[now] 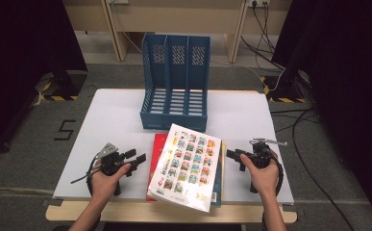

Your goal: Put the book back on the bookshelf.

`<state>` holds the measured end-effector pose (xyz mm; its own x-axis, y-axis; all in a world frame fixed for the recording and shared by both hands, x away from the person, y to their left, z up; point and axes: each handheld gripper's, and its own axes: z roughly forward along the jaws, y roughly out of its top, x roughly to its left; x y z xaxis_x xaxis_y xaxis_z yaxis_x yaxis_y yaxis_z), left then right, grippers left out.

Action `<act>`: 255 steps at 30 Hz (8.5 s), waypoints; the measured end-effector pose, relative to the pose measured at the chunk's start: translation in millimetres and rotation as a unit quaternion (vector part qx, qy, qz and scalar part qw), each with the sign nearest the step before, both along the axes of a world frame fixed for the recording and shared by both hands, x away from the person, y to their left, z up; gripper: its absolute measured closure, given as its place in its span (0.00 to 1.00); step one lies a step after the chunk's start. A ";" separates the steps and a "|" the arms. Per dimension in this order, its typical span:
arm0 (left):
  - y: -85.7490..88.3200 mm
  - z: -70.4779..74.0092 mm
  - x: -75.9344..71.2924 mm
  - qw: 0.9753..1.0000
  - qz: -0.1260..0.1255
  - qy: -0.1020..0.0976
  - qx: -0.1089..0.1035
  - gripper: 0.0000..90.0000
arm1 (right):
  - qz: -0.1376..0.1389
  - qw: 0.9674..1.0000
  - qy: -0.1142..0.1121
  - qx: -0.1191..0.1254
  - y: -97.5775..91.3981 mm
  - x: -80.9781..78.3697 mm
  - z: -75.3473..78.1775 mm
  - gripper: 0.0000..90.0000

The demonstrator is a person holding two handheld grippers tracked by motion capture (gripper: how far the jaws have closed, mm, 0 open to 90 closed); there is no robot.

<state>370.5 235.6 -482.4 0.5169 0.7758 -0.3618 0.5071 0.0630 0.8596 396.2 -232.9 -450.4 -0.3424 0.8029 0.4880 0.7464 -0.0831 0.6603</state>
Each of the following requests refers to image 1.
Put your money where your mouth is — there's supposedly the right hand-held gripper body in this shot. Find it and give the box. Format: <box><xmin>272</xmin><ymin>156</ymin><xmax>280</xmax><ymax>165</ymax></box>
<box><xmin>244</xmin><ymin>138</ymin><xmax>288</xmax><ymax>194</ymax></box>

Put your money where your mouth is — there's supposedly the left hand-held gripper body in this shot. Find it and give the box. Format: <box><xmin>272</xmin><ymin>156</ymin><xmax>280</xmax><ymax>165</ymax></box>
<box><xmin>95</xmin><ymin>142</ymin><xmax>132</xmax><ymax>196</ymax></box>

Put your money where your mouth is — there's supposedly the red book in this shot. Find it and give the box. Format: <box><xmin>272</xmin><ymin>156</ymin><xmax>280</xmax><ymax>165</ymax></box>
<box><xmin>145</xmin><ymin>133</ymin><xmax>170</xmax><ymax>202</ymax></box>

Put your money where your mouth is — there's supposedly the teal book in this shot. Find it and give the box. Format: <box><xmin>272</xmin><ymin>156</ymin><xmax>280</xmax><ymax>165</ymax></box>
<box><xmin>211</xmin><ymin>141</ymin><xmax>225</xmax><ymax>208</ymax></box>

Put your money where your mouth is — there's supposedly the white picture book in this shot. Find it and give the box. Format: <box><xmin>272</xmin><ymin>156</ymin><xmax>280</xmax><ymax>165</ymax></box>
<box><xmin>146</xmin><ymin>123</ymin><xmax>222</xmax><ymax>214</ymax></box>

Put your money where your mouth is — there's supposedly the blue file rack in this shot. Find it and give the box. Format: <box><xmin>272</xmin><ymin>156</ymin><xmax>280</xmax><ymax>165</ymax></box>
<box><xmin>139</xmin><ymin>33</ymin><xmax>211</xmax><ymax>133</ymax></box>

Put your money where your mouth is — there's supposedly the person's right hand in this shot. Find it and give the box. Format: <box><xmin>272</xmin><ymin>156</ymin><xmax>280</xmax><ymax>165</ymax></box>
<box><xmin>240</xmin><ymin>150</ymin><xmax>281</xmax><ymax>198</ymax></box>

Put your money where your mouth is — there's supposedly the person's left hand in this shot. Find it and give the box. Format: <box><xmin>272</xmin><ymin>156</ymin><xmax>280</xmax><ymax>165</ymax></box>
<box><xmin>90</xmin><ymin>163</ymin><xmax>133</xmax><ymax>203</ymax></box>

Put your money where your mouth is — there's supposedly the white table board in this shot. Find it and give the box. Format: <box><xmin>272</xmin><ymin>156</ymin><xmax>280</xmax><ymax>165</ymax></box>
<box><xmin>52</xmin><ymin>89</ymin><xmax>295</xmax><ymax>205</ymax></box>

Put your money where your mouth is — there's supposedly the stand base with hazard tape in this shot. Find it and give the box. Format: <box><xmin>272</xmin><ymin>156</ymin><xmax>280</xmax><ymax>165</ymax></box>
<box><xmin>260</xmin><ymin>75</ymin><xmax>307</xmax><ymax>104</ymax></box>
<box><xmin>40</xmin><ymin>70</ymin><xmax>88</xmax><ymax>102</ymax></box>

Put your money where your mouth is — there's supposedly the black curtain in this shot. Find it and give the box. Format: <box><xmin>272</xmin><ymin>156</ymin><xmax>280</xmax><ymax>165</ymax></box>
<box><xmin>0</xmin><ymin>0</ymin><xmax>88</xmax><ymax>158</ymax></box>
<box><xmin>271</xmin><ymin>0</ymin><xmax>372</xmax><ymax>222</ymax></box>

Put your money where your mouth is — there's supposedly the beige wooden desk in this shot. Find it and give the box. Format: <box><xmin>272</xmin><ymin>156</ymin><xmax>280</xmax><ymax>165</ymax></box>
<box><xmin>62</xmin><ymin>0</ymin><xmax>293</xmax><ymax>64</ymax></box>

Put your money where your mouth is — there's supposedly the right hand-held gripper cable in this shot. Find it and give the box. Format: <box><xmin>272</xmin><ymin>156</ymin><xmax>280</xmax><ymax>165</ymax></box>
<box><xmin>261</xmin><ymin>158</ymin><xmax>285</xmax><ymax>231</ymax></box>

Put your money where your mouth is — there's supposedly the black floor cable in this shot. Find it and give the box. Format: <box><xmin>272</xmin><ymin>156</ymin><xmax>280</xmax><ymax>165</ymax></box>
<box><xmin>269</xmin><ymin>107</ymin><xmax>356</xmax><ymax>231</ymax></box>

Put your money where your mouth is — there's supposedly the white floor cable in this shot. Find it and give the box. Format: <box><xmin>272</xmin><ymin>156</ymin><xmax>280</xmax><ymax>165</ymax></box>
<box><xmin>211</xmin><ymin>60</ymin><xmax>286</xmax><ymax>92</ymax></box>

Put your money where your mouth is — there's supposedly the bundle of black wall cables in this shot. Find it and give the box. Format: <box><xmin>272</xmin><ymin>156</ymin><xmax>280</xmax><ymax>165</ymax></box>
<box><xmin>240</xmin><ymin>1</ymin><xmax>285</xmax><ymax>70</ymax></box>

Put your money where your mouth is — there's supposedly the wall power socket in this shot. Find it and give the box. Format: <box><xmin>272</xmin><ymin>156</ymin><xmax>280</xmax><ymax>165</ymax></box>
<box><xmin>248</xmin><ymin>0</ymin><xmax>270</xmax><ymax>8</ymax></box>

